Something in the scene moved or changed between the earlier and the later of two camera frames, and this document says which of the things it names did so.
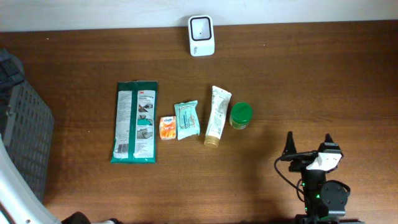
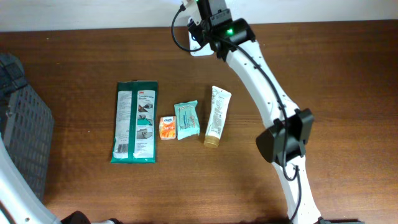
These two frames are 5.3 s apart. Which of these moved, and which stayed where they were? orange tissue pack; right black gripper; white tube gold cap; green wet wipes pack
Moved: right black gripper
Stayed: white tube gold cap; green wet wipes pack; orange tissue pack
